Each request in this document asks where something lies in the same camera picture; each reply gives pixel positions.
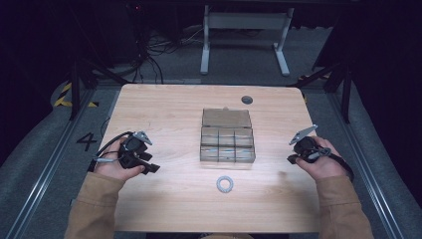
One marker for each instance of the person's left hand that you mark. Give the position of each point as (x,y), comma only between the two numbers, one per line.
(112,167)

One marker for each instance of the clear plastic compartment box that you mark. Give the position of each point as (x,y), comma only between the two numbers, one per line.
(227,136)

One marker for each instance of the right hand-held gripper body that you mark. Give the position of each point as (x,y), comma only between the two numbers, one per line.
(308,147)

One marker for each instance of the yellow black floor tape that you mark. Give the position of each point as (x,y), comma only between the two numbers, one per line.
(63,99)

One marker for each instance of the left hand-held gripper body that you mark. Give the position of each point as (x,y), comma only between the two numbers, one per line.
(132,149)

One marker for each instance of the metal floor rail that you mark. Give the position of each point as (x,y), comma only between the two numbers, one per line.
(361,166)
(49,166)

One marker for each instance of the white metal table frame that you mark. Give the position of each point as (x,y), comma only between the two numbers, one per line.
(245,21)

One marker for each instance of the black metal stand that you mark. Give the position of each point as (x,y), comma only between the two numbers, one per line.
(346,89)
(75,86)

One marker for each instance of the person's right hand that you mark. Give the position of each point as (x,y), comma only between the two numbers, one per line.
(323,166)

